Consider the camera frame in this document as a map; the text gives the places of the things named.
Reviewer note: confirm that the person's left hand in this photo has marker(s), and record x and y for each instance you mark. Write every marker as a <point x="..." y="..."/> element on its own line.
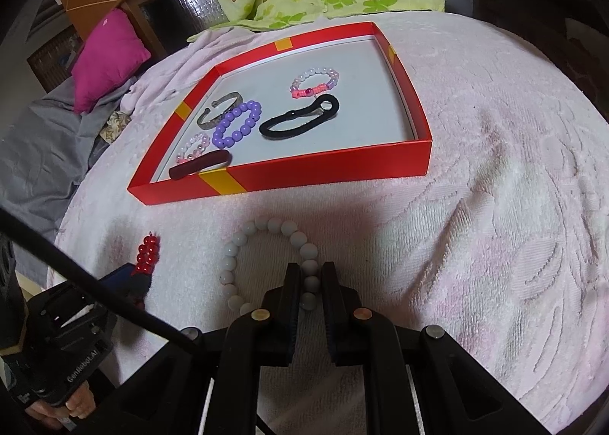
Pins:
<point x="80" y="405"/>

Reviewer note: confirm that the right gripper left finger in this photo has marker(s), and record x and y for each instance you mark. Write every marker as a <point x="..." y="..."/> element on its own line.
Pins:
<point x="267" y="335"/>

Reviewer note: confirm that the small patterned cloth pouch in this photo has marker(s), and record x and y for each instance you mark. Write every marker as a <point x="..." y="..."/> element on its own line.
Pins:
<point x="114" y="126"/>

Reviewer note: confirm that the magenta pillow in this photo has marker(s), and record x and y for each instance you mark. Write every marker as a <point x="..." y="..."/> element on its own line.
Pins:
<point x="111" y="55"/>

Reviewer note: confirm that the pink textured blanket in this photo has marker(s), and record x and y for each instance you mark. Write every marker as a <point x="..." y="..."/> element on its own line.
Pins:
<point x="504" y="243"/>

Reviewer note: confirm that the grey bed sheet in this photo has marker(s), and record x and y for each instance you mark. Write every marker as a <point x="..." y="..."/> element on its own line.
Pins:
<point x="47" y="153"/>

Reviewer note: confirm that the silver metal bangle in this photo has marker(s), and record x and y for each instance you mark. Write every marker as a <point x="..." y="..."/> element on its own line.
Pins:
<point x="213" y="114"/>

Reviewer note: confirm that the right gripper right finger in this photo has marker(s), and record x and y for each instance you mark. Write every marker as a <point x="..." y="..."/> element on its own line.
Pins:
<point x="356" y="335"/>

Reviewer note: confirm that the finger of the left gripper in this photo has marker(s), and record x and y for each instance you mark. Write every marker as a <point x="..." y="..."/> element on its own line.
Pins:
<point x="127" y="282"/>

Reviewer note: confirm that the red shallow box tray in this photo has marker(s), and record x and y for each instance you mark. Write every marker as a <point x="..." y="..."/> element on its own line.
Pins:
<point x="329" y="105"/>

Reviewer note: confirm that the dark red bangle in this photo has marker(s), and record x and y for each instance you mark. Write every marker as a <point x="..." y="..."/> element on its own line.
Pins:
<point x="212" y="159"/>

